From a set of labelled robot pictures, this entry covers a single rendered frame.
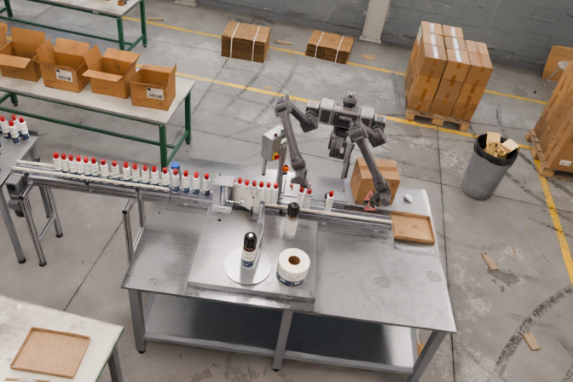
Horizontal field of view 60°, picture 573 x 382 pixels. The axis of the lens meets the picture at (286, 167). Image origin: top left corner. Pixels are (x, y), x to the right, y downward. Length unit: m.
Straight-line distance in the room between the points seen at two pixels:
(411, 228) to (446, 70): 2.96
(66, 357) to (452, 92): 5.14
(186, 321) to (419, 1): 6.24
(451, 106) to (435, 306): 3.66
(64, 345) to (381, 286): 1.95
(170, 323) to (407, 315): 1.66
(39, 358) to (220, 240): 1.24
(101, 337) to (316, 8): 6.61
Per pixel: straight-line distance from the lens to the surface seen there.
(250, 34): 7.40
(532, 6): 8.69
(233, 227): 3.51
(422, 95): 6.54
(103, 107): 4.88
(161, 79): 4.94
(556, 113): 6.70
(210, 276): 3.23
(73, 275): 4.48
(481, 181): 5.62
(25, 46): 5.55
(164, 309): 3.90
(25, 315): 3.34
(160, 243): 3.49
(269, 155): 3.40
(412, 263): 3.65
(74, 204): 5.06
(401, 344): 3.98
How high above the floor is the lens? 3.45
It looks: 39 degrees down
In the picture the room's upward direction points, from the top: 9 degrees clockwise
